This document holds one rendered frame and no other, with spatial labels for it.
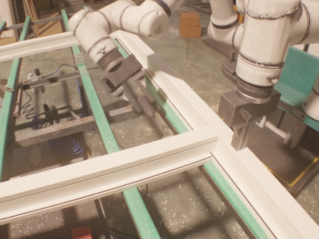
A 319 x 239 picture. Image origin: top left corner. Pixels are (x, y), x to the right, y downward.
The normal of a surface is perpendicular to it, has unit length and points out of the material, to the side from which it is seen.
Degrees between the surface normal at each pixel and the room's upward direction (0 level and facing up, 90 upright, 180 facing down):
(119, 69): 59
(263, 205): 90
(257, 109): 90
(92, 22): 46
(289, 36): 92
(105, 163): 0
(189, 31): 90
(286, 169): 0
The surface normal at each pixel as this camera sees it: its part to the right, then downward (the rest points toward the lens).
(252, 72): -0.59, 0.50
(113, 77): 0.02, 0.14
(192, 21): 0.02, 0.62
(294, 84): -0.82, 0.36
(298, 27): 0.39, 0.51
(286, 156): 0.00, -0.78
